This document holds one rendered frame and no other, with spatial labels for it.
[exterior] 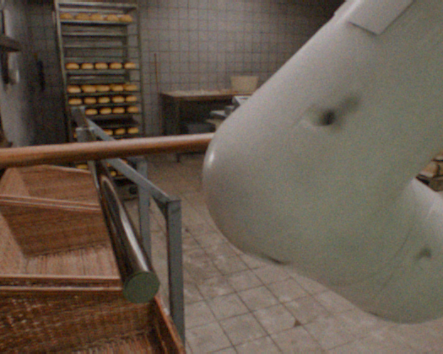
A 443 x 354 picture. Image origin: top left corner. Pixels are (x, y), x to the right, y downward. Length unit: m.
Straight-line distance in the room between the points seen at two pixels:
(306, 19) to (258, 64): 1.15
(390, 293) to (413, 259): 0.03
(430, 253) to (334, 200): 0.10
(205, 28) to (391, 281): 5.79
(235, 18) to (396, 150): 6.02
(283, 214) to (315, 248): 0.03
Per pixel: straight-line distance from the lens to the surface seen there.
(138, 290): 0.31
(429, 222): 0.26
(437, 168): 4.58
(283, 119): 0.19
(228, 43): 6.10
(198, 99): 5.03
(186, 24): 5.88
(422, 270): 0.27
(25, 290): 1.02
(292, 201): 0.18
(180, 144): 0.64
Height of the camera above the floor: 1.33
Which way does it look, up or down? 17 degrees down
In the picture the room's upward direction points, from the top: straight up
